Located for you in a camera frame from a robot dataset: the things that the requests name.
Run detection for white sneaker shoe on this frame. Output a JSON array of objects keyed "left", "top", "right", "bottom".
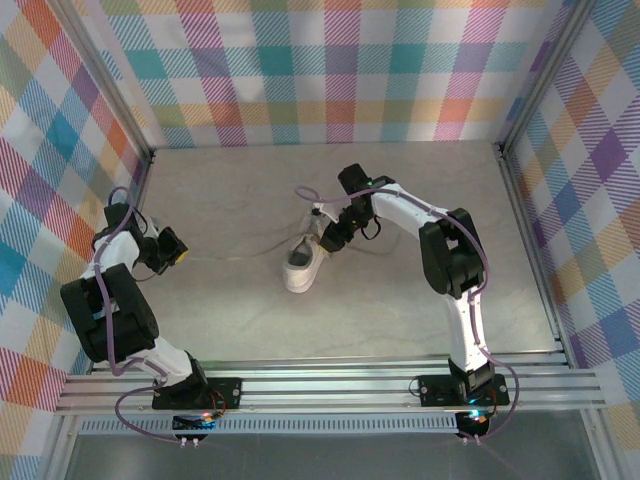
[{"left": 281, "top": 233, "right": 327, "bottom": 295}]

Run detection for left controller board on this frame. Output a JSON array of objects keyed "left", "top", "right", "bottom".
[{"left": 171, "top": 410, "right": 221, "bottom": 432}]

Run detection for controller board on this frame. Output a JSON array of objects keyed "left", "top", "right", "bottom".
[
  {"left": 171, "top": 410, "right": 221, "bottom": 432},
  {"left": 454, "top": 409, "right": 492, "bottom": 440}
]

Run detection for right controller board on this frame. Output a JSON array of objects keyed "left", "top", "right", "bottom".
[{"left": 454, "top": 409, "right": 492, "bottom": 440}]

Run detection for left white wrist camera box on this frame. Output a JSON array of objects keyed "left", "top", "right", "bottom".
[{"left": 141, "top": 214, "right": 165, "bottom": 240}]

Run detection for left aluminium side rail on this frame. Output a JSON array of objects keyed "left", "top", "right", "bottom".
[{"left": 87, "top": 149, "right": 156, "bottom": 374}]

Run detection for aluminium side rail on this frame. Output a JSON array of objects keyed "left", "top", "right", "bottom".
[
  {"left": 87, "top": 149, "right": 156, "bottom": 374},
  {"left": 493, "top": 143, "right": 574, "bottom": 364}
]

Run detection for aluminium mounting rail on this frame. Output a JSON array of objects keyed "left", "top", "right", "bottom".
[{"left": 53, "top": 355, "right": 610, "bottom": 417}]

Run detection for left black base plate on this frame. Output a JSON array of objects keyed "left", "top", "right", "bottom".
[{"left": 151, "top": 377, "right": 243, "bottom": 412}]

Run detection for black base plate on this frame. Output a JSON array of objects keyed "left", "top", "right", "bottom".
[
  {"left": 416, "top": 372, "right": 512, "bottom": 408},
  {"left": 151, "top": 377, "right": 243, "bottom": 412}
]

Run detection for right aluminium side rail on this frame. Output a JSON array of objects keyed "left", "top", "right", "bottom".
[{"left": 493, "top": 143, "right": 574, "bottom": 364}]

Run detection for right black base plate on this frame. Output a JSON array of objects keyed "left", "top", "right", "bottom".
[{"left": 416, "top": 372, "right": 512, "bottom": 408}]

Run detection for slotted grey cable duct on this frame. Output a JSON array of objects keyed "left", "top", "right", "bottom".
[{"left": 78, "top": 415, "right": 462, "bottom": 435}]

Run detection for left aluminium frame post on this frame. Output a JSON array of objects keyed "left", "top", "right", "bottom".
[{"left": 58, "top": 0, "right": 155, "bottom": 164}]

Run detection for aluminium frame post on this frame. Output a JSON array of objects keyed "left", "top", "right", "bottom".
[
  {"left": 58, "top": 0, "right": 155, "bottom": 164},
  {"left": 497, "top": 0, "right": 599, "bottom": 154}
]

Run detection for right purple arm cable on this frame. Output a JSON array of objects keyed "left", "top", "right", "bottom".
[{"left": 294, "top": 184, "right": 520, "bottom": 445}]

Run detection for right aluminium frame post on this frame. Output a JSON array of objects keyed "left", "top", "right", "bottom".
[{"left": 497, "top": 0, "right": 599, "bottom": 154}]

